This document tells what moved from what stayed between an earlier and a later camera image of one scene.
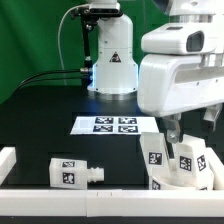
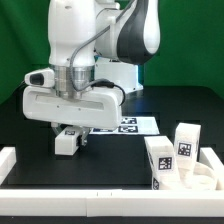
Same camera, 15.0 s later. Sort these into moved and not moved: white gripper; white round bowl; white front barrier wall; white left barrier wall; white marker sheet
Moved: white gripper; white round bowl
Not moved: white front barrier wall; white left barrier wall; white marker sheet
